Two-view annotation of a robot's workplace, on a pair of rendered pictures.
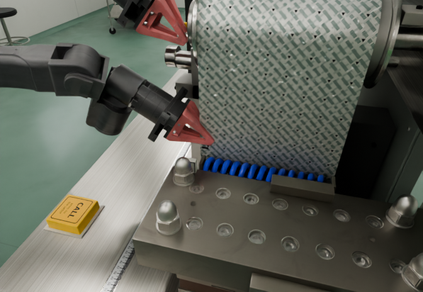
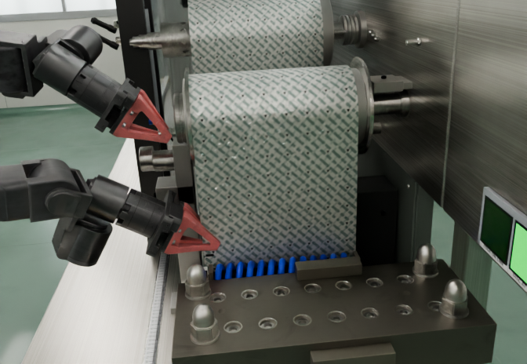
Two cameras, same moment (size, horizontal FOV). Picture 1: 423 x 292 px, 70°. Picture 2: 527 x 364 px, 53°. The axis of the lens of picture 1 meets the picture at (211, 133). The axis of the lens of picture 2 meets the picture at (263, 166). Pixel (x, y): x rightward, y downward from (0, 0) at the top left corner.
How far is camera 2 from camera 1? 32 cm
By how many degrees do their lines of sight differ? 22
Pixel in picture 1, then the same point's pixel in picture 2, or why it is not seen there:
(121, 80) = (105, 191)
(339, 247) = (381, 306)
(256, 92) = (260, 176)
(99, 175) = (52, 343)
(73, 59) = (52, 175)
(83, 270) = not seen: outside the picture
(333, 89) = (333, 158)
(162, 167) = (139, 311)
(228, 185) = (252, 285)
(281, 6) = (270, 90)
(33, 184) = not seen: outside the picture
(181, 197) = not seen: hidden behind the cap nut
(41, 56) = (13, 177)
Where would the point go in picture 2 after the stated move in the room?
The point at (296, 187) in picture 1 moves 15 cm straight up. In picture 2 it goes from (323, 267) to (323, 169)
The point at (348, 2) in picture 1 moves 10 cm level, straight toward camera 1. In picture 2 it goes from (327, 80) to (332, 96)
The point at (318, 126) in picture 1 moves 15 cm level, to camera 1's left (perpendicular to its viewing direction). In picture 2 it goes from (328, 200) to (231, 219)
